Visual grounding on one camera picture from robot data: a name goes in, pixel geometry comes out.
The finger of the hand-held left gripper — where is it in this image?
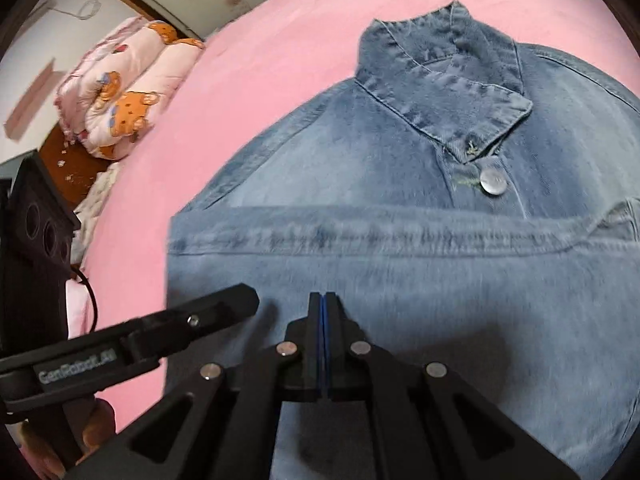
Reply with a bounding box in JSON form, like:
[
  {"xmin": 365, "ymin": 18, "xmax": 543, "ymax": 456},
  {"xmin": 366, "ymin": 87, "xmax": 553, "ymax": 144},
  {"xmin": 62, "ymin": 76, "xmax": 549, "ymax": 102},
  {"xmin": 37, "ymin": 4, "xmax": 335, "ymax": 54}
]
[{"xmin": 124, "ymin": 283, "xmax": 261, "ymax": 362}]

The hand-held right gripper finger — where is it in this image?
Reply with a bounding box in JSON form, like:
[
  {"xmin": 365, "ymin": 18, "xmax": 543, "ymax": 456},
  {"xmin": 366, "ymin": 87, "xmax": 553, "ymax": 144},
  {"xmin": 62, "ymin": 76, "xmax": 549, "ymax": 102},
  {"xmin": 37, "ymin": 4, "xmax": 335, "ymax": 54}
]
[
  {"xmin": 65, "ymin": 291, "xmax": 326, "ymax": 480},
  {"xmin": 325, "ymin": 292, "xmax": 582, "ymax": 480}
]

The blue denim jacket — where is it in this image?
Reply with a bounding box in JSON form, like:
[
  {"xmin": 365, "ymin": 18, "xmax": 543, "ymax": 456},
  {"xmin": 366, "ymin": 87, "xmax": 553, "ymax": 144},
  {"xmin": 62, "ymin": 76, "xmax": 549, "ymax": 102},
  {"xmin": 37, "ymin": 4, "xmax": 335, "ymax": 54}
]
[{"xmin": 165, "ymin": 0, "xmax": 640, "ymax": 480}]

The person's left hand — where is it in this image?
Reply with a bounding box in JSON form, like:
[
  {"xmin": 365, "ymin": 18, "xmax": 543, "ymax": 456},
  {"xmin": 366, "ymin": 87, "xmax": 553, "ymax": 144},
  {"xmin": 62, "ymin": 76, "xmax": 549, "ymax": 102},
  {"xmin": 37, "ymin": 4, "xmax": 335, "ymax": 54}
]
[{"xmin": 19, "ymin": 398, "xmax": 118, "ymax": 479}]

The pale crumpled cloth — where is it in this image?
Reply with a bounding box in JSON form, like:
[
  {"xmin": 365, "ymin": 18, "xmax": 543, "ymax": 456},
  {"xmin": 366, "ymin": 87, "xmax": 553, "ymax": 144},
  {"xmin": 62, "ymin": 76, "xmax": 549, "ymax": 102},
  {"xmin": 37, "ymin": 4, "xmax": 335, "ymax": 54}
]
[{"xmin": 70, "ymin": 160, "xmax": 124, "ymax": 267}]

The brown wooden headboard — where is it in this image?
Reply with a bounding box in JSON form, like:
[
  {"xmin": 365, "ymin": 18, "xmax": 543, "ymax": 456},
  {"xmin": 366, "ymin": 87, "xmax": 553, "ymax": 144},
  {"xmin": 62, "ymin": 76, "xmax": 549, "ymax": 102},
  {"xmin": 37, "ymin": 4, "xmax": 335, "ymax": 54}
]
[{"xmin": 39, "ymin": 124, "xmax": 122, "ymax": 211}]

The pink bear print quilt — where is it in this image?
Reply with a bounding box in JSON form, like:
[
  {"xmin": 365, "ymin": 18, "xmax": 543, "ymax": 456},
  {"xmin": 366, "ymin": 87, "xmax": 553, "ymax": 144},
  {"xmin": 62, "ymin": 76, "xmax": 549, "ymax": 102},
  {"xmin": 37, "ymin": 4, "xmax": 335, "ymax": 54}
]
[{"xmin": 54, "ymin": 16, "xmax": 207, "ymax": 161}]

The pink bed sheet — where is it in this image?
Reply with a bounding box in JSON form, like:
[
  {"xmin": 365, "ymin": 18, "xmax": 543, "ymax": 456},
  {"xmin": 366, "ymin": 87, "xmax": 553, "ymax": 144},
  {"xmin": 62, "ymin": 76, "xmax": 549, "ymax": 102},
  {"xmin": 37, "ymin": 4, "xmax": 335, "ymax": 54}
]
[{"xmin": 65, "ymin": 0, "xmax": 640, "ymax": 433}]

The black cable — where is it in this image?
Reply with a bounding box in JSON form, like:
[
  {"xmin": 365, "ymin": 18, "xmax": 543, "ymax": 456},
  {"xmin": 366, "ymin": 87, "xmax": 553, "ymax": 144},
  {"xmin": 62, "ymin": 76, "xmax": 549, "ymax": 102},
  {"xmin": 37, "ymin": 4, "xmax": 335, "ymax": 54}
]
[{"xmin": 70, "ymin": 264, "xmax": 100, "ymax": 335}]

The pink wall shelf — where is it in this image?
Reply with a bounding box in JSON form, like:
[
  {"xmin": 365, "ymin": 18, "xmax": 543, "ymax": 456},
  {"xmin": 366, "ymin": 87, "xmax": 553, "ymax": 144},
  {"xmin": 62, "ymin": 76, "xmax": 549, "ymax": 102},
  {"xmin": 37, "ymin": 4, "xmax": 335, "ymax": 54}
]
[{"xmin": 4, "ymin": 59, "xmax": 57, "ymax": 138}]

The white wall cord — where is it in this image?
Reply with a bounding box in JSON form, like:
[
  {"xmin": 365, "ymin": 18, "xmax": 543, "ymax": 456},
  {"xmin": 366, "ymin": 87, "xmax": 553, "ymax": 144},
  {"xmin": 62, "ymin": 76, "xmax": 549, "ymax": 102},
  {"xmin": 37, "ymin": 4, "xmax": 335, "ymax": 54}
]
[{"xmin": 49, "ymin": 0, "xmax": 102, "ymax": 22}]

